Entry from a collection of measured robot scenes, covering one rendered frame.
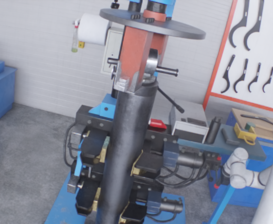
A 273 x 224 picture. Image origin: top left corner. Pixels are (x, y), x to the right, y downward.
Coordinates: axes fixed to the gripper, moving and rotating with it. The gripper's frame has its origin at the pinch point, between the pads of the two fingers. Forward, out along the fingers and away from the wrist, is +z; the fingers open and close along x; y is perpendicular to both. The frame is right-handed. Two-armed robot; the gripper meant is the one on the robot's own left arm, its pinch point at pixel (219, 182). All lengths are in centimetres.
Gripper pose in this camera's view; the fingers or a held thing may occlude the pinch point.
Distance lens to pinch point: 175.9
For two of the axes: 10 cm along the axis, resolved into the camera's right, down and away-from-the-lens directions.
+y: -9.7, -2.3, -0.1
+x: -1.5, 6.8, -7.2
